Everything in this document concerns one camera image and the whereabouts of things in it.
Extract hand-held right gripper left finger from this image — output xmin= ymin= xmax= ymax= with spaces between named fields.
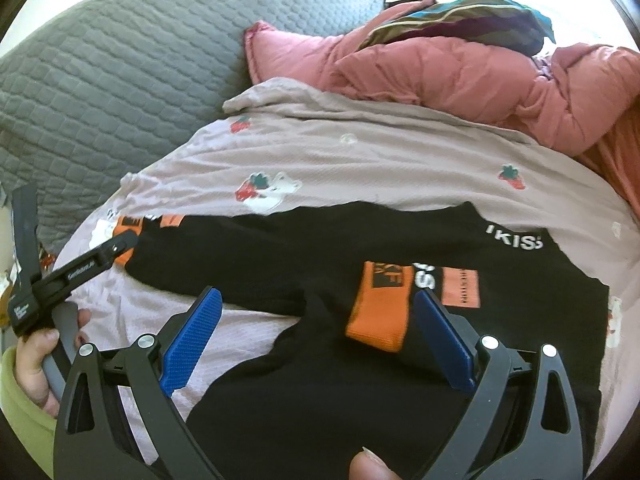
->
xmin=52 ymin=287 xmax=223 ymax=480

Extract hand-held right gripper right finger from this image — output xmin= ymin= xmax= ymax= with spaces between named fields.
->
xmin=412 ymin=290 xmax=586 ymax=480

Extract person's left forearm green sleeve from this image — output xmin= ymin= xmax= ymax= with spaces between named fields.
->
xmin=0 ymin=347 xmax=58 ymax=466

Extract grey quilted cover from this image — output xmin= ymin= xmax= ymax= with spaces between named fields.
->
xmin=0 ymin=0 xmax=386 ymax=256

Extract pink comforter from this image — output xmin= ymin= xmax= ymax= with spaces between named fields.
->
xmin=244 ymin=0 xmax=640 ymax=201

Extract multicoloured striped cloth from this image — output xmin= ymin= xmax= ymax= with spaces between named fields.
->
xmin=357 ymin=0 xmax=556 ymax=58

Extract person's left hand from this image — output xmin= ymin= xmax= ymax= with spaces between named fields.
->
xmin=12 ymin=307 xmax=93 ymax=418

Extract person's right hand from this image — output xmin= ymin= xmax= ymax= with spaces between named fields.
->
xmin=347 ymin=447 xmax=401 ymax=480

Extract pale pink strawberry-print bedsheet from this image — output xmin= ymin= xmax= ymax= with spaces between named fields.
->
xmin=50 ymin=77 xmax=640 ymax=480

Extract black garment with orange patches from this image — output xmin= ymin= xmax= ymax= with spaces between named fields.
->
xmin=114 ymin=201 xmax=611 ymax=480

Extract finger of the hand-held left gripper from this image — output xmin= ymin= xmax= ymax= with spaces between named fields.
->
xmin=47 ymin=230 xmax=139 ymax=293
xmin=11 ymin=184 xmax=42 ymax=283

